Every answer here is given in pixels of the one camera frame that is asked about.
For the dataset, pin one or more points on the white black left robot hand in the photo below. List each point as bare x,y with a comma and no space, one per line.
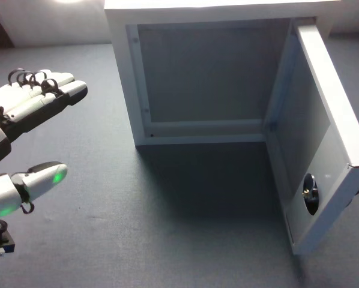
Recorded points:
32,102

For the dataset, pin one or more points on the white safe door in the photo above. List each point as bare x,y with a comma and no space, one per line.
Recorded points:
302,120

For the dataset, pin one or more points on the silver door lock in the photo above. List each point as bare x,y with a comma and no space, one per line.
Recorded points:
311,195

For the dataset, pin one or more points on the grey table cloth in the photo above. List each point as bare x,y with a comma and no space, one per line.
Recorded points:
107,225

